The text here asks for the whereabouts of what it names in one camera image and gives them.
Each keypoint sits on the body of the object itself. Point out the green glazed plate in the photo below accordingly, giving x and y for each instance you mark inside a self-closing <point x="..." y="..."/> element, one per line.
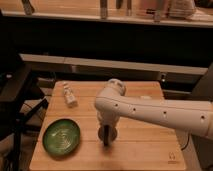
<point x="61" y="137"/>

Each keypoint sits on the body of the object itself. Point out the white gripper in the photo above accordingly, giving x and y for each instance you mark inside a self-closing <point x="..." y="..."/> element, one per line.
<point x="107" y="119"/>

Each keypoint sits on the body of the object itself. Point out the black stand on left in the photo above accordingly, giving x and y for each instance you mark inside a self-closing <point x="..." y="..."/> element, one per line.
<point x="20" y="96"/>

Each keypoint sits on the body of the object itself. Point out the white eraser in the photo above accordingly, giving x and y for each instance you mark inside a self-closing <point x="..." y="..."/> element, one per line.
<point x="69" y="96"/>

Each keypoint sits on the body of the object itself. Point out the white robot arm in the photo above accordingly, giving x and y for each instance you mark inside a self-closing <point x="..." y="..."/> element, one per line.
<point x="111" y="103"/>

